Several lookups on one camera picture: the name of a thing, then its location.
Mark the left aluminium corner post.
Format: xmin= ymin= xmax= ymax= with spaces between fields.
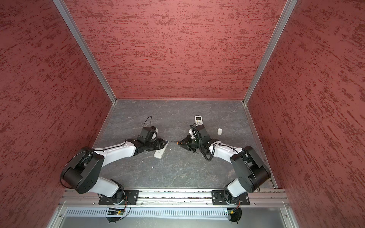
xmin=53 ymin=0 xmax=117 ymax=105

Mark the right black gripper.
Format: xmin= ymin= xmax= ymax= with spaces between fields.
xmin=178 ymin=134 xmax=203 ymax=153

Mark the left base connector wiring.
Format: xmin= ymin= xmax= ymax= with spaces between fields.
xmin=105 ymin=196 xmax=132 ymax=223

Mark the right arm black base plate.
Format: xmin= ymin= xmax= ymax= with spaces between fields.
xmin=211 ymin=190 xmax=250 ymax=206

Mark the perforated cable duct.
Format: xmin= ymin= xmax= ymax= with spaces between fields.
xmin=65 ymin=207 xmax=228 ymax=219

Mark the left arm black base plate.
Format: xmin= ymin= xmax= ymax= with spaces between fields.
xmin=98 ymin=190 xmax=140 ymax=206

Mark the base connector wiring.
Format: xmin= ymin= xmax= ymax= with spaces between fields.
xmin=105 ymin=196 xmax=132 ymax=223
xmin=227 ymin=201 xmax=243 ymax=223

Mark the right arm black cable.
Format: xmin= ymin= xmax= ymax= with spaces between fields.
xmin=189 ymin=124 xmax=217 ymax=162

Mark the aluminium corner post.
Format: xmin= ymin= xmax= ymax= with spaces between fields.
xmin=53 ymin=0 xmax=117 ymax=105
xmin=243 ymin=0 xmax=298 ymax=105

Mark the white remote orange button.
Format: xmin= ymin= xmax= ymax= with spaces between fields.
xmin=154 ymin=141 xmax=169 ymax=159

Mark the right aluminium corner post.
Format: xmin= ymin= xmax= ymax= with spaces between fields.
xmin=243 ymin=0 xmax=298 ymax=105

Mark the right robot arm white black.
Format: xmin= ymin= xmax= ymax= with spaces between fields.
xmin=177 ymin=125 xmax=271 ymax=204

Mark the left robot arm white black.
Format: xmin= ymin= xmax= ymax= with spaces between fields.
xmin=60 ymin=126 xmax=168 ymax=205

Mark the aluminium front rail frame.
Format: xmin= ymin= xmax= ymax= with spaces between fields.
xmin=48 ymin=189 xmax=299 ymax=228

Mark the right base connector wiring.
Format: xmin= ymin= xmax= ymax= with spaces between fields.
xmin=227 ymin=201 xmax=243 ymax=223

